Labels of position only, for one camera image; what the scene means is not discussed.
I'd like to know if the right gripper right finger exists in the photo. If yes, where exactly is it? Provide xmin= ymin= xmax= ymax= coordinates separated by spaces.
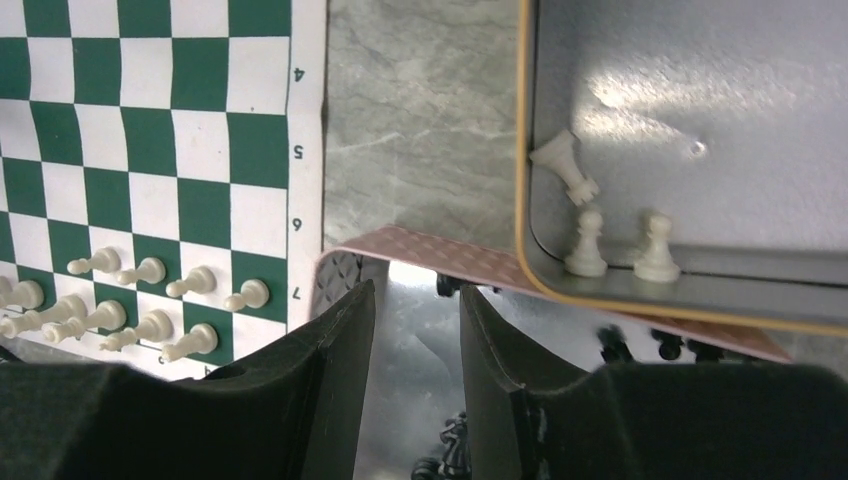
xmin=460 ymin=287 xmax=847 ymax=479

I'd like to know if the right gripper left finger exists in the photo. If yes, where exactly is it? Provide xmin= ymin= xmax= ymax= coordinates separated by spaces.
xmin=1 ymin=280 xmax=376 ymax=479

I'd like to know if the pink plastic tray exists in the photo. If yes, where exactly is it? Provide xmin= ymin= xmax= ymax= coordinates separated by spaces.
xmin=313 ymin=226 xmax=790 ymax=479

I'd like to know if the green white chess mat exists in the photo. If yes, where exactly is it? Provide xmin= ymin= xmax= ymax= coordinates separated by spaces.
xmin=1 ymin=1 xmax=328 ymax=379

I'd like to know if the white chess piece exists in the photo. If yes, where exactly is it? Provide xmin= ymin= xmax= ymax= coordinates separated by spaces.
xmin=42 ymin=300 xmax=127 ymax=343
xmin=161 ymin=323 xmax=218 ymax=363
xmin=99 ymin=309 xmax=173 ymax=351
xmin=1 ymin=294 xmax=87 ymax=338
xmin=1 ymin=277 xmax=44 ymax=309

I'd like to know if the white pawn in tin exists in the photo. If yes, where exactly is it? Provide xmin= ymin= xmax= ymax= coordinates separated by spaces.
xmin=564 ymin=208 xmax=608 ymax=278
xmin=633 ymin=213 xmax=681 ymax=284

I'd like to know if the yellow metal tin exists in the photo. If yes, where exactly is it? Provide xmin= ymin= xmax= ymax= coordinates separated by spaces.
xmin=515 ymin=1 xmax=847 ymax=336

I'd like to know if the black chess piece in tray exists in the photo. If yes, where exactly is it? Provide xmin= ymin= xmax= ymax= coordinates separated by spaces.
xmin=436 ymin=273 xmax=462 ymax=298
xmin=596 ymin=325 xmax=634 ymax=364
xmin=410 ymin=411 xmax=472 ymax=480
xmin=651 ymin=329 xmax=684 ymax=361

